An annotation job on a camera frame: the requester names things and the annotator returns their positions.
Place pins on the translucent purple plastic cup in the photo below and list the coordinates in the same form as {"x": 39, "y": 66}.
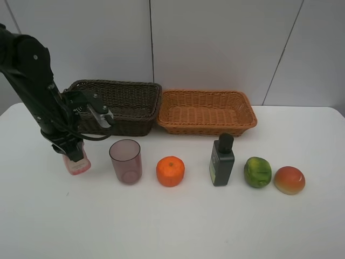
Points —
{"x": 125, "y": 155}

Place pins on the green fruit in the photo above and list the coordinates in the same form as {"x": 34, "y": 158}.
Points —
{"x": 257, "y": 172}

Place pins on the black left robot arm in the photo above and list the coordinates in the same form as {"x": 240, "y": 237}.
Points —
{"x": 26, "y": 64}

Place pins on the pink lotion bottle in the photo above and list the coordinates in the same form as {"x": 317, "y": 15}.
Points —
{"x": 81, "y": 166}

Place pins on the orange tangerine fruit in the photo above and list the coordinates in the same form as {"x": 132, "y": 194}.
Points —
{"x": 170, "y": 171}

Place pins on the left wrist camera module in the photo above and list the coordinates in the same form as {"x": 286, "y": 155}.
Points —
{"x": 83, "y": 100}

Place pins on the dark brown wicker basket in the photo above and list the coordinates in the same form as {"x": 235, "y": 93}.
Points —
{"x": 134, "y": 105}

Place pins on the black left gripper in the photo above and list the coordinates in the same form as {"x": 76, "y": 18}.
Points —
{"x": 64, "y": 143}

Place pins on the red yellow mango fruit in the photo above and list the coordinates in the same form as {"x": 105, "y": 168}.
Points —
{"x": 289, "y": 180}

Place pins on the light orange wicker basket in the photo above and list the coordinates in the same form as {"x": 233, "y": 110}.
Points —
{"x": 210, "y": 113}

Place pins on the black bottle green label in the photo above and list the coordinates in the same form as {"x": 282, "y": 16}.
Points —
{"x": 222, "y": 160}

